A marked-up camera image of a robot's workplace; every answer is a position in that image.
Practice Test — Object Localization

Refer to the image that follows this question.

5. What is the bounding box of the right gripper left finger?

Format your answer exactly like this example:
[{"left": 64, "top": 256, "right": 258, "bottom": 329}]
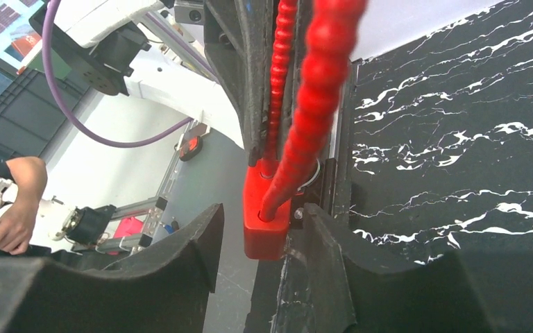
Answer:
[{"left": 0, "top": 204, "right": 224, "bottom": 332}]

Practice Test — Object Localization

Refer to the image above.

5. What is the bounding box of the operator hand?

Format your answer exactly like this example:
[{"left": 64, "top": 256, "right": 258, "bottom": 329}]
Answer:
[{"left": 0, "top": 157, "right": 48, "bottom": 255}]

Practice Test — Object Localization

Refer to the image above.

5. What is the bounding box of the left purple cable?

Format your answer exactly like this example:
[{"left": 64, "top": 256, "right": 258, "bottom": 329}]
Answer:
[{"left": 41, "top": 0, "right": 221, "bottom": 149}]

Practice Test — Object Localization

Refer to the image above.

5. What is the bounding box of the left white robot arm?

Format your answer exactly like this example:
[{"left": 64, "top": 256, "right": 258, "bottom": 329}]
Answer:
[{"left": 29, "top": 1, "right": 296, "bottom": 166}]

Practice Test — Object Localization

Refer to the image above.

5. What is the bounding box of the red cable lock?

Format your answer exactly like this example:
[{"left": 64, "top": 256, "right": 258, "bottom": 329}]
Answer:
[{"left": 242, "top": 1, "right": 368, "bottom": 260}]

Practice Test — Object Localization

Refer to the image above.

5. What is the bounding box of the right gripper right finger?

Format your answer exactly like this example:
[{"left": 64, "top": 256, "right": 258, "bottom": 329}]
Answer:
[{"left": 275, "top": 204, "right": 533, "bottom": 332}]

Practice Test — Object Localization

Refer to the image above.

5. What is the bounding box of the black plastic crate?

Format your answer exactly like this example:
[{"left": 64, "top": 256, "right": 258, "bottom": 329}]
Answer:
[{"left": 0, "top": 70, "right": 67, "bottom": 161}]

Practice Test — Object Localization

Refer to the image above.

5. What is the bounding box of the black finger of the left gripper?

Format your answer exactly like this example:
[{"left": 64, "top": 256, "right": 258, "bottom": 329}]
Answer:
[{"left": 202, "top": 0, "right": 314, "bottom": 167}]

